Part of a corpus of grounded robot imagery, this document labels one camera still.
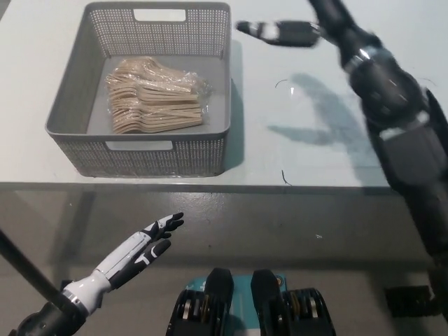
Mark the bag of wooden forks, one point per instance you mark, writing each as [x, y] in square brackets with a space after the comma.
[154, 101]

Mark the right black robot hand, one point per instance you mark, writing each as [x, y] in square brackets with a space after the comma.
[336, 24]

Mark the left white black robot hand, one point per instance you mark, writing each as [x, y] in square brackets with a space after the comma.
[136, 252]

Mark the grey perforated plastic basket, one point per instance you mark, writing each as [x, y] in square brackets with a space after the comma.
[140, 159]

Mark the black metal table leg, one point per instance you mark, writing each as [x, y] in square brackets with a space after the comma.
[28, 266]

